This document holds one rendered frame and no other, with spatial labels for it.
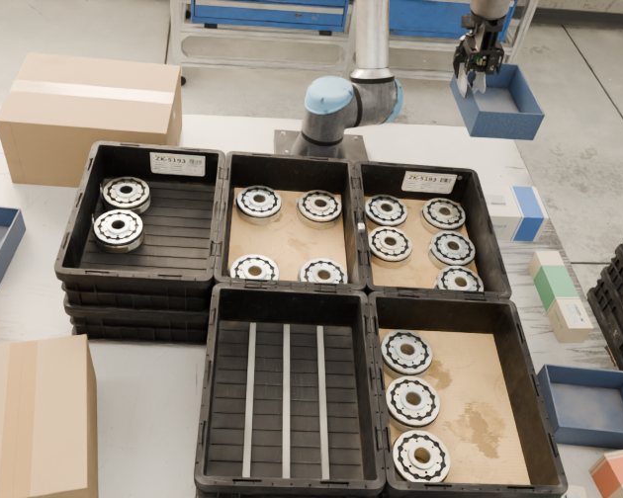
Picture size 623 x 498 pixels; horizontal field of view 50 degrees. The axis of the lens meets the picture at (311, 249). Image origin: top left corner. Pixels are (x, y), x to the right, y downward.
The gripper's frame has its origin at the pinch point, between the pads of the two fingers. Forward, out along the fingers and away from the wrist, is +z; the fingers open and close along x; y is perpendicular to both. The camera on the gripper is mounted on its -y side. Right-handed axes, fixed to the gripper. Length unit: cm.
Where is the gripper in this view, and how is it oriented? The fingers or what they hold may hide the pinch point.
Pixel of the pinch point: (467, 90)
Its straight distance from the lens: 157.5
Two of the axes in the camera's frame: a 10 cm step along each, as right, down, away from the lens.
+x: 10.0, -0.2, 0.5
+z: -0.3, 6.8, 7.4
